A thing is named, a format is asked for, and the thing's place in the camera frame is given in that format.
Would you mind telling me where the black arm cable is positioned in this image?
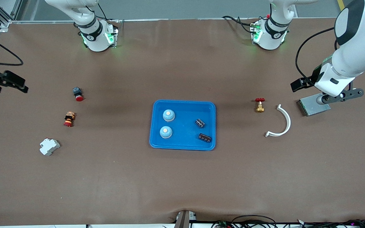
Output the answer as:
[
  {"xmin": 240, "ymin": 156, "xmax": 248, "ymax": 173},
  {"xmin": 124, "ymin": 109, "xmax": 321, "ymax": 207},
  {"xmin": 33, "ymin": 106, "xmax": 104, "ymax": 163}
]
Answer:
[
  {"xmin": 0, "ymin": 29, "xmax": 24, "ymax": 66},
  {"xmin": 295, "ymin": 27, "xmax": 339, "ymax": 86}
]

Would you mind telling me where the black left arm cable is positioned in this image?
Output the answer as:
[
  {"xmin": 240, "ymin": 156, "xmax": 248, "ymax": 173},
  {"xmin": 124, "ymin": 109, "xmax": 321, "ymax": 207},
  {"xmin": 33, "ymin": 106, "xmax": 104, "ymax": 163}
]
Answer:
[{"xmin": 295, "ymin": 27, "xmax": 339, "ymax": 86}]

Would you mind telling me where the white circuit breaker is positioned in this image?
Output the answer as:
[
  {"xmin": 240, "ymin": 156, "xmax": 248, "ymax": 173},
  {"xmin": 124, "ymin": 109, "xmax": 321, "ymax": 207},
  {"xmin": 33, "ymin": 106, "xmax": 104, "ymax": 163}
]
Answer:
[{"xmin": 39, "ymin": 138, "xmax": 61, "ymax": 156}]

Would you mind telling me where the grey metal box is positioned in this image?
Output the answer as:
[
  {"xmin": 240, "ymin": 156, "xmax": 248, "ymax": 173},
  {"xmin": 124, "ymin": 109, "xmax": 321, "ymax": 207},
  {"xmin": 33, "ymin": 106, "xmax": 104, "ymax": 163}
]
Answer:
[{"xmin": 298, "ymin": 94, "xmax": 331, "ymax": 117}]

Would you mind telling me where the blue desk bell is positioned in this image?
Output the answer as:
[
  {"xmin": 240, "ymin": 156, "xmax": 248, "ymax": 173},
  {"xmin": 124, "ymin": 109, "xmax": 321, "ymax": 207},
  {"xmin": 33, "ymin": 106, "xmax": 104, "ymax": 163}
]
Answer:
[
  {"xmin": 163, "ymin": 109, "xmax": 176, "ymax": 123},
  {"xmin": 159, "ymin": 126, "xmax": 173, "ymax": 139}
]

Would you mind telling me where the black cable bundle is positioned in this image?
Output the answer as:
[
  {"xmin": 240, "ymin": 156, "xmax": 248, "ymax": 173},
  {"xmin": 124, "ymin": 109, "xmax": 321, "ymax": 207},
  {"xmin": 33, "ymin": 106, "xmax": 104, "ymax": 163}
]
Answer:
[{"xmin": 297, "ymin": 218, "xmax": 365, "ymax": 228}]

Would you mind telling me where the aluminium frame post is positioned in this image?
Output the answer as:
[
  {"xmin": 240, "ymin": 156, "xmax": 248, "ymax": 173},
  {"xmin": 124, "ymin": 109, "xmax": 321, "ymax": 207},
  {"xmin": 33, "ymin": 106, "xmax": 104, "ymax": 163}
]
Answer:
[{"xmin": 0, "ymin": 0, "xmax": 12, "ymax": 28}]

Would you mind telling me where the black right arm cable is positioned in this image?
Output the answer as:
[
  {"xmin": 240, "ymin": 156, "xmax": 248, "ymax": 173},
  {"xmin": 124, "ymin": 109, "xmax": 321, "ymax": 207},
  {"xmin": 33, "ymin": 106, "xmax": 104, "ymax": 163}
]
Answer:
[{"xmin": 0, "ymin": 29, "xmax": 24, "ymax": 66}]

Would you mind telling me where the red button orange black body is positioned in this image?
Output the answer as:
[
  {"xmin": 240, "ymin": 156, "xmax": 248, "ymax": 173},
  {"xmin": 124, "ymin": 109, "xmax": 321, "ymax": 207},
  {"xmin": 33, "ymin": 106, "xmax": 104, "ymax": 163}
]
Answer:
[{"xmin": 63, "ymin": 111, "xmax": 76, "ymax": 127}]

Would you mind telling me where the black cable loop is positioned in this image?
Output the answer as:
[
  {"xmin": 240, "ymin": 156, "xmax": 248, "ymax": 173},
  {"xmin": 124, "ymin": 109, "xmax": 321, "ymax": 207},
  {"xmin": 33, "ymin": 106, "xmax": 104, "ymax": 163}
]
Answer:
[{"xmin": 232, "ymin": 215, "xmax": 277, "ymax": 228}]

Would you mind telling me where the black base cable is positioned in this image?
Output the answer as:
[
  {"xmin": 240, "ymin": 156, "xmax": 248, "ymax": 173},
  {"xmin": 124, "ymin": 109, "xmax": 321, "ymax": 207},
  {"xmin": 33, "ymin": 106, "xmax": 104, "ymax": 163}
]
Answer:
[{"xmin": 222, "ymin": 15, "xmax": 256, "ymax": 34}]

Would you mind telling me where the blue plastic tray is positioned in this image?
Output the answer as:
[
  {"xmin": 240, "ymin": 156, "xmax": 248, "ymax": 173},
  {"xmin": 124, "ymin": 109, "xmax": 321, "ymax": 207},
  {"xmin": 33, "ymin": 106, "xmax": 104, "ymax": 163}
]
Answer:
[{"xmin": 149, "ymin": 100, "xmax": 216, "ymax": 151}]

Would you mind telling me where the white curved plastic strip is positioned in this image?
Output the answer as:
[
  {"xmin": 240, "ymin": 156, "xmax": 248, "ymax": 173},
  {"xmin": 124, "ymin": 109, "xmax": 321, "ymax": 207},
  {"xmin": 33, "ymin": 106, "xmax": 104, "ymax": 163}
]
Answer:
[{"xmin": 265, "ymin": 104, "xmax": 291, "ymax": 137}]

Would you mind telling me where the red push button grey body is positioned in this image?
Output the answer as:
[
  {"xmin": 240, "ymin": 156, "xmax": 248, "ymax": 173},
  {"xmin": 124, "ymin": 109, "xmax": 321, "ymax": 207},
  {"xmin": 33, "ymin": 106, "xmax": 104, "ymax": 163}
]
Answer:
[{"xmin": 72, "ymin": 87, "xmax": 84, "ymax": 102}]

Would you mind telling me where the grey metal table bracket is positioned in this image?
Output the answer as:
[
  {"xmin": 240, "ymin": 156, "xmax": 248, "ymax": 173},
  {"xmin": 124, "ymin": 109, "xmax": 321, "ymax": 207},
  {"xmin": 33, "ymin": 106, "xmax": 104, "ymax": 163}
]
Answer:
[{"xmin": 174, "ymin": 210, "xmax": 197, "ymax": 228}]

